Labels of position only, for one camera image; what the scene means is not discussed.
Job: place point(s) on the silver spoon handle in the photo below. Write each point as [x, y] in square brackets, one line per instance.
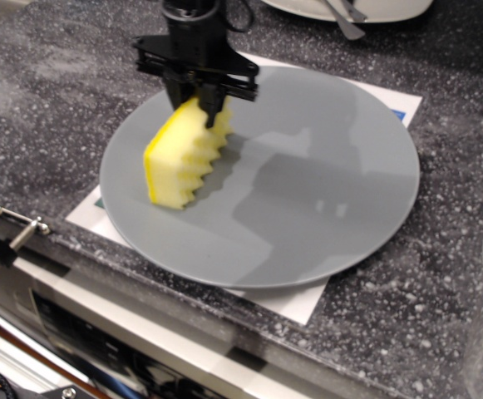
[350, 31]

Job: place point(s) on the metal clamp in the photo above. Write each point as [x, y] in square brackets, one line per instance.
[9, 248]

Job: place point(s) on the yellow wavy sponge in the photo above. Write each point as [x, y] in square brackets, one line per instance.
[182, 153]

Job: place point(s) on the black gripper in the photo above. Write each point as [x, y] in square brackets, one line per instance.
[195, 57]

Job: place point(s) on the white dishwasher control panel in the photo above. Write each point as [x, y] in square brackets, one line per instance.
[133, 350]

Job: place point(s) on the silver fork handle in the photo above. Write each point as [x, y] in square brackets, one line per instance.
[352, 12]

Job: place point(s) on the grey round plate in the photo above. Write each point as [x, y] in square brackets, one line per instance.
[287, 208]

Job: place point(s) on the white dish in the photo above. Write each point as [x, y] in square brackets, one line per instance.
[368, 11]

